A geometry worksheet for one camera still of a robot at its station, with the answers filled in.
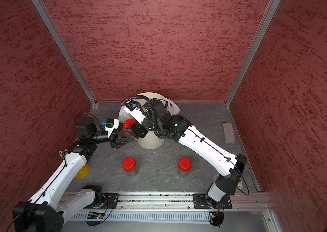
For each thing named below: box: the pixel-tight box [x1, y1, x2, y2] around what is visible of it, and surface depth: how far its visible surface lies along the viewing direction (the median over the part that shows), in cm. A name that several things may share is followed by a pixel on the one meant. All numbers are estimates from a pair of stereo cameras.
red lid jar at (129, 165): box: [122, 157, 139, 177], surface depth 77 cm
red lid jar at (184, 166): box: [178, 157, 193, 177], surface depth 77 cm
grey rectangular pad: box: [222, 122, 236, 144], surface depth 102 cm
